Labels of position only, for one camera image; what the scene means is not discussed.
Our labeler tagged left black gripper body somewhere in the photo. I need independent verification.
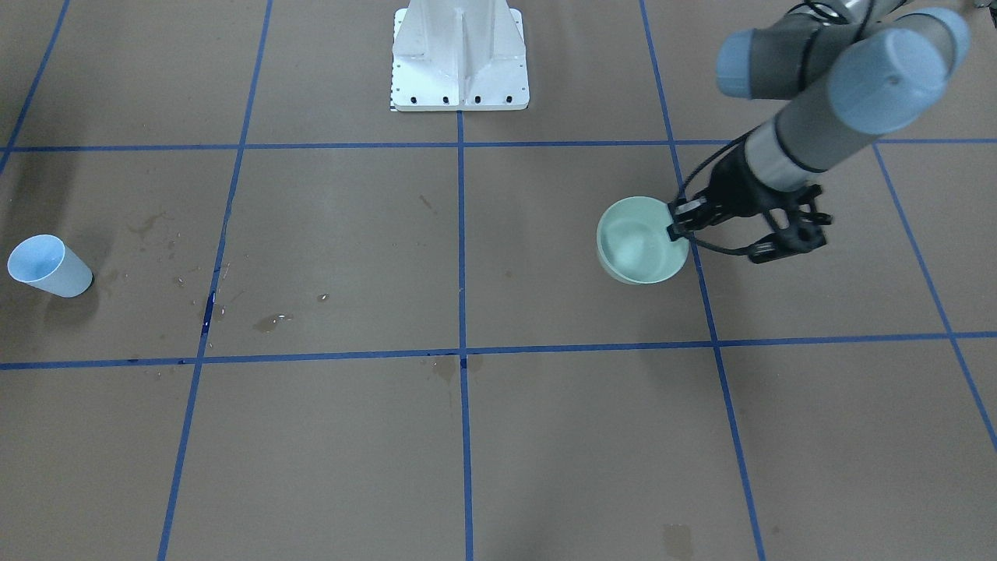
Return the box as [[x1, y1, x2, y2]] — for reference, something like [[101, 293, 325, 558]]
[[705, 143, 787, 226]]

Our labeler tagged mint green bowl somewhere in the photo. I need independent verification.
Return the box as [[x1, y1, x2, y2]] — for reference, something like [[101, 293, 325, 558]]
[[596, 196, 689, 285]]

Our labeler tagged light blue plastic cup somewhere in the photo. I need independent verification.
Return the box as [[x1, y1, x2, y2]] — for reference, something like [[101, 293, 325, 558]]
[[7, 235, 93, 298]]

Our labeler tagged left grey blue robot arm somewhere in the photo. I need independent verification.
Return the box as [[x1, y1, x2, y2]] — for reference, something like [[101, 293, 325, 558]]
[[667, 1, 971, 252]]

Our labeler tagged white column pedestal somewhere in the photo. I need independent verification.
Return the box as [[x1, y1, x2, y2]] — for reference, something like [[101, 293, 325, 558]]
[[389, 1, 530, 111]]

